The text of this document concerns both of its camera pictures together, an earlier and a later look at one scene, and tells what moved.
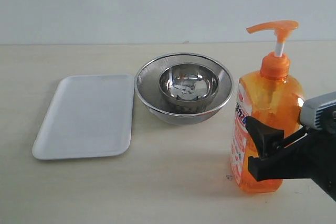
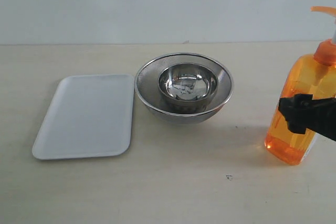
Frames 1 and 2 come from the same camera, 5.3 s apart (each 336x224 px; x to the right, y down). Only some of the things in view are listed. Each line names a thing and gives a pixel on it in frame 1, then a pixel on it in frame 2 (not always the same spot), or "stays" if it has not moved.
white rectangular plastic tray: (91, 116) stays
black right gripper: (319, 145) to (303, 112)
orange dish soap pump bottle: (271, 97) to (315, 74)
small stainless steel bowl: (188, 84) stays
